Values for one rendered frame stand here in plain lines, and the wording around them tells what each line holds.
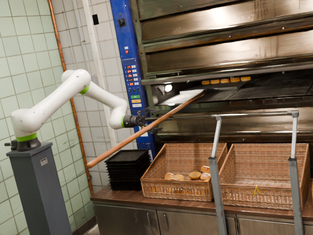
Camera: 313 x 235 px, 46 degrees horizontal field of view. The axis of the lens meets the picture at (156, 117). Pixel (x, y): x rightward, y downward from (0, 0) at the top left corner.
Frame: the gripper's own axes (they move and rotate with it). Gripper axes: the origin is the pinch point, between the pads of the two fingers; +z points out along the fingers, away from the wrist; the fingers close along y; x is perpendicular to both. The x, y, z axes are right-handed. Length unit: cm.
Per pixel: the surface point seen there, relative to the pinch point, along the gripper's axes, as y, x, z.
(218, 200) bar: 53, 7, 37
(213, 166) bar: 29.7, 6.8, 37.1
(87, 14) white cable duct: -83, -53, -81
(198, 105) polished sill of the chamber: 3, -54, 8
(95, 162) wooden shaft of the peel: 1, 75, 3
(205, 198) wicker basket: 59, -6, 23
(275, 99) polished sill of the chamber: 3, -53, 67
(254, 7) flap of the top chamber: -62, -54, 59
